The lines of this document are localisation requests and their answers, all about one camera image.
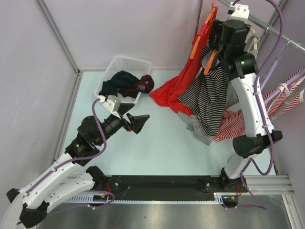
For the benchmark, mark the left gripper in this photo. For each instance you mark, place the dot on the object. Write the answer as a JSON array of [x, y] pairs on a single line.
[[136, 122]]

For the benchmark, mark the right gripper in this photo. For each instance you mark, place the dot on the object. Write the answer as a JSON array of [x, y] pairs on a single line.
[[216, 29]]

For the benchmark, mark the orange plastic hanger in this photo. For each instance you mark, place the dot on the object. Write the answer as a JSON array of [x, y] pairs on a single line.
[[211, 62]]

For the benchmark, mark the black white striped tank top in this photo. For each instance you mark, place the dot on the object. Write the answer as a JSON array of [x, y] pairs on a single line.
[[206, 97]]

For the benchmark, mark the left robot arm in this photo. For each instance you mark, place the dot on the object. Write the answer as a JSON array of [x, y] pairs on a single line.
[[31, 205]]

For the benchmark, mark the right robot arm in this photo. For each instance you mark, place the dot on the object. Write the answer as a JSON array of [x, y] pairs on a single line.
[[228, 39]]

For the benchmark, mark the orange hanger with red garment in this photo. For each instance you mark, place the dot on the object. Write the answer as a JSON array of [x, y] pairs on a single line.
[[204, 29]]

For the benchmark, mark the cream wooden hanger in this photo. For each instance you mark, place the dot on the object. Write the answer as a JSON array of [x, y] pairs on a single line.
[[253, 40]]

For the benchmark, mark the dark red navy garment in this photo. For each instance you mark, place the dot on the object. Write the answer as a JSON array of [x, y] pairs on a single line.
[[145, 85]]

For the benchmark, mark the navy blue garment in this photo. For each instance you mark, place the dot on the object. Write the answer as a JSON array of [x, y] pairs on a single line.
[[121, 80]]

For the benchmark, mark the white laundry basket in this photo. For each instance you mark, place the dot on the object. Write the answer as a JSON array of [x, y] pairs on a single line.
[[136, 66]]

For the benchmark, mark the grey garment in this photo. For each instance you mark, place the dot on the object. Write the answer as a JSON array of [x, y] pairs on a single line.
[[193, 124]]

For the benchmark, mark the red white striped garment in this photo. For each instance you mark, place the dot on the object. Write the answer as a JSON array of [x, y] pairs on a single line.
[[232, 124]]

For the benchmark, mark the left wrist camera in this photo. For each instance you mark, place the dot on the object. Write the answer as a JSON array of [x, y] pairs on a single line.
[[111, 103]]

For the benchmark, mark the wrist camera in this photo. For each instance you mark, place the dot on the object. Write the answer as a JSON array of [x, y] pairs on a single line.
[[111, 103], [238, 11]]

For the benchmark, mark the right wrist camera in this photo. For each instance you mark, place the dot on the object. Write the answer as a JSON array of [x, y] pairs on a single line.
[[238, 11]]

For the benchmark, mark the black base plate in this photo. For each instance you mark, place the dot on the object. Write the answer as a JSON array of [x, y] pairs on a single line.
[[168, 188]]

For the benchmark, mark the metal clothes rail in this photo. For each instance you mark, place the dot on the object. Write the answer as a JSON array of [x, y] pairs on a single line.
[[263, 17]]

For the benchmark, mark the white cable duct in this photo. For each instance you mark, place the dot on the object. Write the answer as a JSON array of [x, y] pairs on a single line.
[[98, 198]]

